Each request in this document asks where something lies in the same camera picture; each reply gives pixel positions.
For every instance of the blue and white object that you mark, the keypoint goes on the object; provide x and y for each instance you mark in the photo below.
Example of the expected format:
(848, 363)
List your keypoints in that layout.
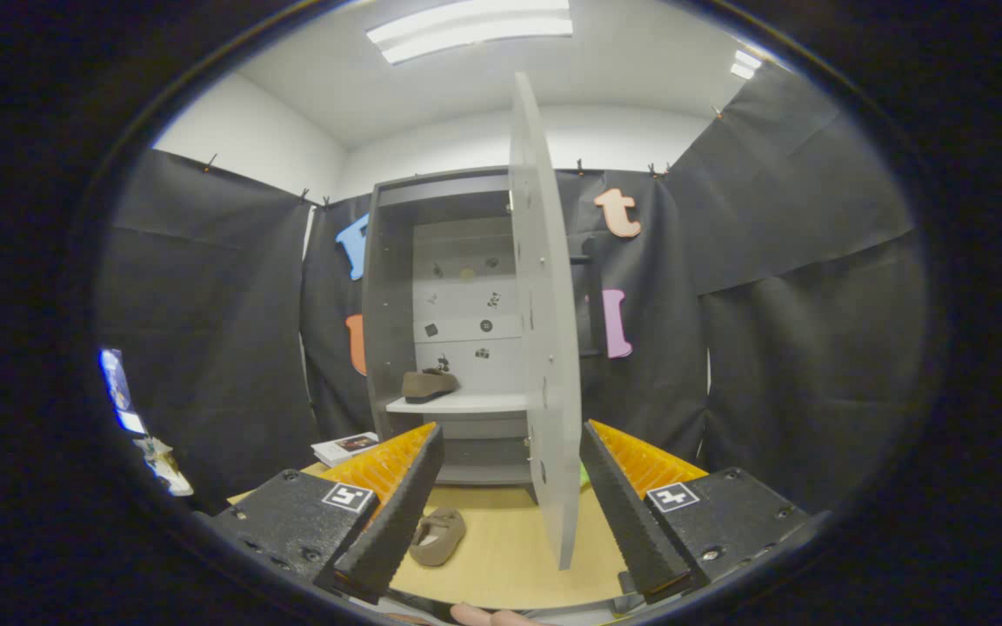
(118, 391)

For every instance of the stack of books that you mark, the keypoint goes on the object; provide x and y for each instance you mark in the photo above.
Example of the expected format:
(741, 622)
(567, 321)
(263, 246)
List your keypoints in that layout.
(344, 448)

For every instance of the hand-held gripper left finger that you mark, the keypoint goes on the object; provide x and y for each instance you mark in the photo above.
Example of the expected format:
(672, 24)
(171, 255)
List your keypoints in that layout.
(397, 509)

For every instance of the black backdrop cloth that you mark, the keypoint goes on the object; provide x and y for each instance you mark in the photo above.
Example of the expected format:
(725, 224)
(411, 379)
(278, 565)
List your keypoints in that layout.
(814, 304)

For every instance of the brown fuzzy shoe with bow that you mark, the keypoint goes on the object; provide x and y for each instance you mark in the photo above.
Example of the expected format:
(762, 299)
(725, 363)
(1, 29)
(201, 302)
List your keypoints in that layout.
(437, 536)

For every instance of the grey shoe cabinet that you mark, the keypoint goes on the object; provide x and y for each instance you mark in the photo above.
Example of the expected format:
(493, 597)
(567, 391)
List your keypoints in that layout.
(388, 304)

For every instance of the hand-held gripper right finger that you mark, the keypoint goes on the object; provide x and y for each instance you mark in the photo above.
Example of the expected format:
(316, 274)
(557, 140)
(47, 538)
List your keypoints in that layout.
(627, 513)

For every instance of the small ceiling light panel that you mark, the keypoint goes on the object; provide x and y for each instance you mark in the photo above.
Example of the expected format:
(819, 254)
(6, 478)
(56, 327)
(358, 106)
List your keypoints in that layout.
(746, 65)

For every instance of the white crumpled object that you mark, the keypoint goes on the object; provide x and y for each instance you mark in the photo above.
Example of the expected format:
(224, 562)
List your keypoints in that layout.
(162, 465)

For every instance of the large ceiling light panel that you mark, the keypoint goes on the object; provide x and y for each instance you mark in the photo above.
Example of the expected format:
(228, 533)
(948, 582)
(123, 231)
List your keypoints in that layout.
(470, 26)

